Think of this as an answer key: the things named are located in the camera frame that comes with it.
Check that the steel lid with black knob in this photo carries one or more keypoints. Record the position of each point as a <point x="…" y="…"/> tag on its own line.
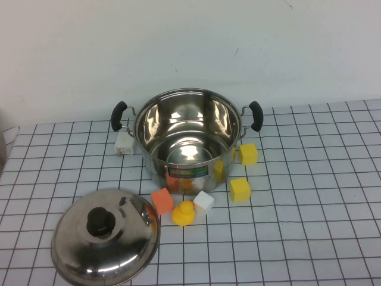
<point x="119" y="253"/>

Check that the yellow foam cube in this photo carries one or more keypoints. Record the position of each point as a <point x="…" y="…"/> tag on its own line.
<point x="248" y="154"/>
<point x="240" y="190"/>

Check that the white foam cube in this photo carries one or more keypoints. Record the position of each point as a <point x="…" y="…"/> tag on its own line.
<point x="204" y="202"/>

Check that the white charger plug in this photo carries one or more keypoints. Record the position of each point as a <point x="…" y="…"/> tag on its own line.
<point x="125" y="144"/>

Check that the orange foam cube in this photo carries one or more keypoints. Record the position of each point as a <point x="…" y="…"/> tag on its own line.
<point x="162" y="202"/>

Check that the yellow rubber duck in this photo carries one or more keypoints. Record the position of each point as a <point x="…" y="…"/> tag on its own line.
<point x="183" y="216"/>

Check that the white black-checked tablecloth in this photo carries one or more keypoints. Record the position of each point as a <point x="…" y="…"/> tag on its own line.
<point x="297" y="208"/>

